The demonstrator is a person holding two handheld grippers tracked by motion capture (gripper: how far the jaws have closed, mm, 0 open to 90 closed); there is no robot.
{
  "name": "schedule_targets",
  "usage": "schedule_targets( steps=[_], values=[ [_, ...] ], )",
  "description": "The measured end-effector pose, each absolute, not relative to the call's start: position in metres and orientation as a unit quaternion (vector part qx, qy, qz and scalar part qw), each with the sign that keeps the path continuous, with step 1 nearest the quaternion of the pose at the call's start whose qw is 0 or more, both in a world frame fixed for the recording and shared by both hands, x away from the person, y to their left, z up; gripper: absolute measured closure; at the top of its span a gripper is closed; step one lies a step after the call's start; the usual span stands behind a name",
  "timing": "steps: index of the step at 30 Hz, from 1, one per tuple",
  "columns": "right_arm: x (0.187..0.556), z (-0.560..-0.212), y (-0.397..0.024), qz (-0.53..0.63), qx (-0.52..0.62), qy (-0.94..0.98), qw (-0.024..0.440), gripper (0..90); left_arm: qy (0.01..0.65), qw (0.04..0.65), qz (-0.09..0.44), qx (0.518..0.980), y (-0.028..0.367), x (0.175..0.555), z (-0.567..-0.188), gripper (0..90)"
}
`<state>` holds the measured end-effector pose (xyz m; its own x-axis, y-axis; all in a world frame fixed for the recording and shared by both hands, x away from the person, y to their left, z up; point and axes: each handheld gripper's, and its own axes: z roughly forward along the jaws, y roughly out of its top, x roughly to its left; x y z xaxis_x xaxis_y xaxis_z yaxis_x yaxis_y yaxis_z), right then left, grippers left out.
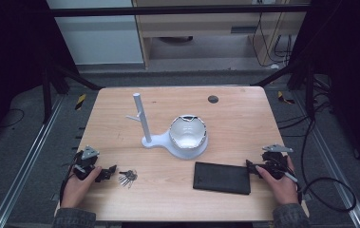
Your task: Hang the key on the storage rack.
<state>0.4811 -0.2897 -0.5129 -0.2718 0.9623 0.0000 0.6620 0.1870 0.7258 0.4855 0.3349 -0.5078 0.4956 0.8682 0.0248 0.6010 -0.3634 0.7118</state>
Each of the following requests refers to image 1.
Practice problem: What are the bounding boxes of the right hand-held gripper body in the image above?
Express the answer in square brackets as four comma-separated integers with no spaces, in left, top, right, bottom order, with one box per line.
[254,143,299,184]

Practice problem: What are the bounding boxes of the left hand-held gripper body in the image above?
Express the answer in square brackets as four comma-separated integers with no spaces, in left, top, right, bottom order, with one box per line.
[71,145,105,182]

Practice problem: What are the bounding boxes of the bunch of silver keys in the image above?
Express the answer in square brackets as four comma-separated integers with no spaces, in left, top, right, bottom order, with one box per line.
[118,169,139,190]

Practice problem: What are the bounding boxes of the black leather wallet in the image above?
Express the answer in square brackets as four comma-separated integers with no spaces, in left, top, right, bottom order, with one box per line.
[192,161,252,196]

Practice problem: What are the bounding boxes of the white key stand with tray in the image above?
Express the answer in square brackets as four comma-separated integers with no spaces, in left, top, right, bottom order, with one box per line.
[125,92,209,161]

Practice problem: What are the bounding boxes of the person's right hand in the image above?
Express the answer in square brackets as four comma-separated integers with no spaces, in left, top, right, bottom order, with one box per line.
[256,155,299,206]

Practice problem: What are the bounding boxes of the person's left hand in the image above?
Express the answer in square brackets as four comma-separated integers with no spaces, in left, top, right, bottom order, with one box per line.
[61,165,104,209]

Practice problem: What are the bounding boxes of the yellow black striped tape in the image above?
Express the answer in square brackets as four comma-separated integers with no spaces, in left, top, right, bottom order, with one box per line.
[74,93,87,111]
[276,90,295,105]

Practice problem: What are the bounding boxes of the black metal stand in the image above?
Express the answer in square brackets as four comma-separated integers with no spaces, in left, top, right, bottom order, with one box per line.
[251,58,332,122]
[40,60,104,125]

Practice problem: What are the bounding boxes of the white cabinet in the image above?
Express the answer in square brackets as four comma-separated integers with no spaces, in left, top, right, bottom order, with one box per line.
[46,0,145,67]

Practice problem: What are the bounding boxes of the dark curtain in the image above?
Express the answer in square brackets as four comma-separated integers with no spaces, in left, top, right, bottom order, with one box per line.
[0,0,81,153]
[290,0,360,179]

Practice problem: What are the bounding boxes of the light wooden desk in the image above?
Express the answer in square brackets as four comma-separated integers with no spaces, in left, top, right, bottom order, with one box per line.
[132,0,312,69]

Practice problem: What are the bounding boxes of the black horizontal bar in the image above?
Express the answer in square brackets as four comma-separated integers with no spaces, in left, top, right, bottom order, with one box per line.
[47,5,311,18]

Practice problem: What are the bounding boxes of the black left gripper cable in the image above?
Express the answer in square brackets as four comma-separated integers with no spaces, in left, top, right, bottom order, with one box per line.
[59,151,84,207]

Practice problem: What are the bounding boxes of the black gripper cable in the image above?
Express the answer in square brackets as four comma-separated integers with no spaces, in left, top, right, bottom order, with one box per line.
[290,115,358,214]
[59,151,84,207]

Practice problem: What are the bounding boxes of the aluminium floor rail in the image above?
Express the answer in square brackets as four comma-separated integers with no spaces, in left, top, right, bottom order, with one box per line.
[0,94,66,228]
[291,89,360,228]

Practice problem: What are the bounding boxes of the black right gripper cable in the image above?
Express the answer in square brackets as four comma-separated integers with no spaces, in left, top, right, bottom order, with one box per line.
[290,115,358,214]

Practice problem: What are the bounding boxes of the thin black floor cable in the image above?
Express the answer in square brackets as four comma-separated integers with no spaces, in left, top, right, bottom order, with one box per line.
[0,107,26,132]

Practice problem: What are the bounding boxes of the black cables under desk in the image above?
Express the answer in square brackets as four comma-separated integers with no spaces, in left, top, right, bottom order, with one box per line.
[251,11,294,68]

